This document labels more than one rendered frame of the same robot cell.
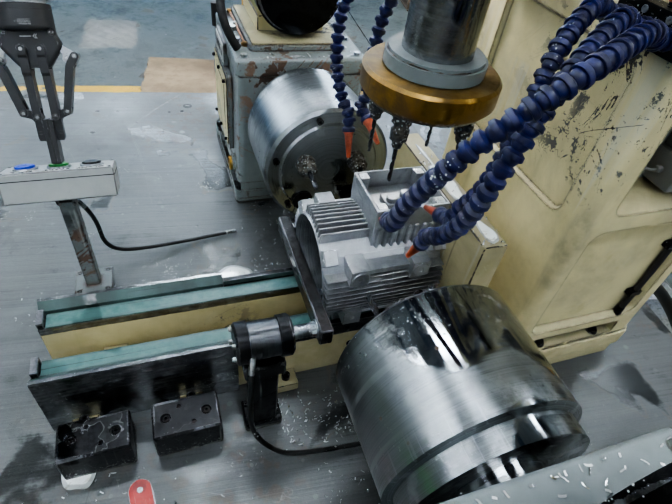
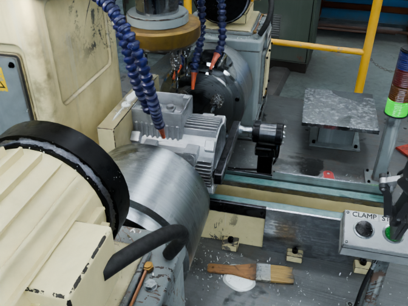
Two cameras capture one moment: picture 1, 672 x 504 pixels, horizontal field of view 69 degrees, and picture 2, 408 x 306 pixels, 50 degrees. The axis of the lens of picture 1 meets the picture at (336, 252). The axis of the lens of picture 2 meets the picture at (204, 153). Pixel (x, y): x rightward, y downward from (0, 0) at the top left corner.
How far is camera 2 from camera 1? 141 cm
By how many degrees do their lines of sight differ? 96
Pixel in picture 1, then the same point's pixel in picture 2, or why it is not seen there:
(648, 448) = not seen: hidden behind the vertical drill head
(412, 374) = (235, 62)
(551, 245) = (117, 75)
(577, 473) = (214, 36)
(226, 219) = not seen: outside the picture
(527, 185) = (101, 73)
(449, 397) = (231, 52)
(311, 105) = (161, 155)
